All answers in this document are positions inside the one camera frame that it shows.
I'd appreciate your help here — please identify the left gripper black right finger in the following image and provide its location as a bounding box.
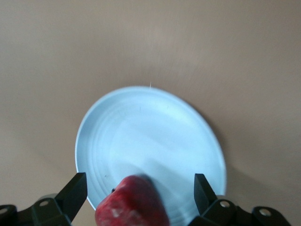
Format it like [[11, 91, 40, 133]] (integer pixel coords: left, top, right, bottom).
[[188, 173, 252, 226]]

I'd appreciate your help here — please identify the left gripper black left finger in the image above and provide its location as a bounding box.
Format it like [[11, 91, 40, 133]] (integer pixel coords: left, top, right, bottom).
[[16, 172, 87, 226]]

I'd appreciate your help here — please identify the dark red apple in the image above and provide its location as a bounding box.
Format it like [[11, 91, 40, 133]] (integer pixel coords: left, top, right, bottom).
[[95, 174, 170, 226]]

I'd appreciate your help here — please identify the light blue plate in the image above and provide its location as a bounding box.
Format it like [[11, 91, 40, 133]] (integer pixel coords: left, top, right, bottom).
[[74, 86, 228, 226]]

